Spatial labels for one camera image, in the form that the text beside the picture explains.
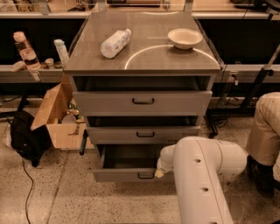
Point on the grey bottom drawer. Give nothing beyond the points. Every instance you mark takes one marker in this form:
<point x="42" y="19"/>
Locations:
<point x="129" y="163"/>

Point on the black shoe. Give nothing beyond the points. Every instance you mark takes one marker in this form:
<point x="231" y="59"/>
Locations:
<point x="262" y="176"/>

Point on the grey left shelf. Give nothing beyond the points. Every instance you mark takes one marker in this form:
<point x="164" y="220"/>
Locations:
<point x="24" y="76"/>

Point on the grey drawer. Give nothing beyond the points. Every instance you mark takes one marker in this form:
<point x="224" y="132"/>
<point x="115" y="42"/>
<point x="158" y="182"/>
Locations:
<point x="129" y="163"/>
<point x="141" y="135"/>
<point x="143" y="103"/>

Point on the black cylindrical handle tool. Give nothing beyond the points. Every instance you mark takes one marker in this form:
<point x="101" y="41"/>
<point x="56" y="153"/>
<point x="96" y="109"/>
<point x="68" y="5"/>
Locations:
<point x="83" y="142"/>

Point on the grey right shelf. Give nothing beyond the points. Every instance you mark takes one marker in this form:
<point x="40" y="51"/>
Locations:
<point x="247" y="73"/>

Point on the black tripod stand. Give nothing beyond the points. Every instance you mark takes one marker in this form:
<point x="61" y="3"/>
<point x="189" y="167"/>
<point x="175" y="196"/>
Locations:
<point x="243" y="108"/>

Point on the white paper bowl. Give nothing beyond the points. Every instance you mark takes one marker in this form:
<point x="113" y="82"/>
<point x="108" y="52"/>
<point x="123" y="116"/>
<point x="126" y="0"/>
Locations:
<point x="184" y="39"/>

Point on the black backpack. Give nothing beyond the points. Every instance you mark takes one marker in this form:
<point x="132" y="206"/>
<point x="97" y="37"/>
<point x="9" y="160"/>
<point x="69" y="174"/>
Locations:
<point x="29" y="144"/>

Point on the grey shelf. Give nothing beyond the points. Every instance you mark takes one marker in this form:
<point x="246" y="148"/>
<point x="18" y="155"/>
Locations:
<point x="24" y="76"/>
<point x="247" y="73"/>

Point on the white cup in box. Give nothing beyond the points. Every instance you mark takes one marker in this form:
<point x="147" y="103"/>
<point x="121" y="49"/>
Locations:
<point x="68" y="119"/>

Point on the tall bottle on shelf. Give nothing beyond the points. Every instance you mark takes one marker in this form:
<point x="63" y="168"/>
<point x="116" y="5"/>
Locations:
<point x="26" y="51"/>

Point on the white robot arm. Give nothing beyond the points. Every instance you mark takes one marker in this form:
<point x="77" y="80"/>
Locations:
<point x="197" y="163"/>

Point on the person's beige trouser leg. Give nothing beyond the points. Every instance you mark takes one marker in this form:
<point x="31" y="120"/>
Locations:
<point x="263" y="143"/>

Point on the small jar on shelf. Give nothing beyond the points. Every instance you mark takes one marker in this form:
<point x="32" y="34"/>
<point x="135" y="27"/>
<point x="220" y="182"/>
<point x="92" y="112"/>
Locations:
<point x="50" y="62"/>

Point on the white tube bottle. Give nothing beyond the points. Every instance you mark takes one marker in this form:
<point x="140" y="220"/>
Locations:
<point x="62" y="51"/>

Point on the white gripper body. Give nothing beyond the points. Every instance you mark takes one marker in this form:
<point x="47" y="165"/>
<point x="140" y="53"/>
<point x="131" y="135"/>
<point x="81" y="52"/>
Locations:
<point x="164" y="166"/>

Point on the clear plastic water bottle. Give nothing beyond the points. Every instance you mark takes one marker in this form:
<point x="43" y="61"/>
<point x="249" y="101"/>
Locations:
<point x="115" y="43"/>

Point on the grey drawer cabinet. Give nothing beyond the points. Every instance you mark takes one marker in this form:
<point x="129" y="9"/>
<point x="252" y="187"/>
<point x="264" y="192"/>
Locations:
<point x="149" y="62"/>

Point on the open cardboard box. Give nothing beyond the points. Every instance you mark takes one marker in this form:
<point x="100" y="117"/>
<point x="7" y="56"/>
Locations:
<point x="50" y="113"/>

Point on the grey top drawer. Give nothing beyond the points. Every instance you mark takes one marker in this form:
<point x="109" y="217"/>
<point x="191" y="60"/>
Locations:
<point x="143" y="103"/>

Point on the grey middle drawer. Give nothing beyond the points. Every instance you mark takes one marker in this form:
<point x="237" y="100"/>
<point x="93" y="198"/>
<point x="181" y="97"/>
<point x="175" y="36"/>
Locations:
<point x="141" y="135"/>

